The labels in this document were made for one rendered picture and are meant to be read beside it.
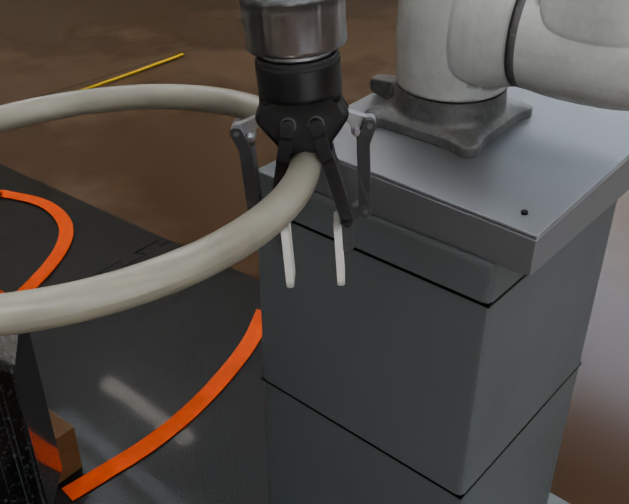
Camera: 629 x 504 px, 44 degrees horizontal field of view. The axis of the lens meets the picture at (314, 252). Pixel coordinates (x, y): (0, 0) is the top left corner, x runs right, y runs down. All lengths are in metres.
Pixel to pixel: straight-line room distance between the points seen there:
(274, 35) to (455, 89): 0.44
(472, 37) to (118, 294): 0.60
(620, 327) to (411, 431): 1.21
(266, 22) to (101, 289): 0.25
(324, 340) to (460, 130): 0.38
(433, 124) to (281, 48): 0.45
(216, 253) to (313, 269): 0.56
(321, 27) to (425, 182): 0.37
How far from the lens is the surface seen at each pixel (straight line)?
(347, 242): 0.77
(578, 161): 1.07
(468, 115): 1.07
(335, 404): 1.26
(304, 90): 0.67
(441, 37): 1.02
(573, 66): 0.96
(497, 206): 0.94
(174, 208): 2.75
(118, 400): 1.95
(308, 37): 0.65
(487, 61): 1.01
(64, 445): 1.74
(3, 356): 1.18
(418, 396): 1.12
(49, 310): 0.57
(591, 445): 1.91
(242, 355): 2.02
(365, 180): 0.73
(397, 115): 1.10
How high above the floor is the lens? 1.29
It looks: 32 degrees down
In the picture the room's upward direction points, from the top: straight up
